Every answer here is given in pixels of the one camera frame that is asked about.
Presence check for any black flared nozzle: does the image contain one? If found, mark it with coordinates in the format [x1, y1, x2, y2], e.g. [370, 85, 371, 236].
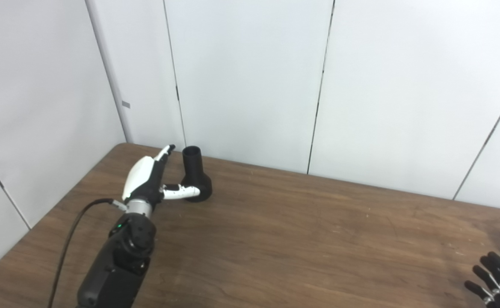
[180, 146, 213, 203]

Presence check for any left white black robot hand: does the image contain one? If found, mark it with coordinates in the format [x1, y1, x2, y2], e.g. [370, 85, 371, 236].
[121, 145, 201, 204]

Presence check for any white wall corner trim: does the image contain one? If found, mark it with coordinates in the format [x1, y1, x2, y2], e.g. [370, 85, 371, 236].
[85, 0, 133, 144]

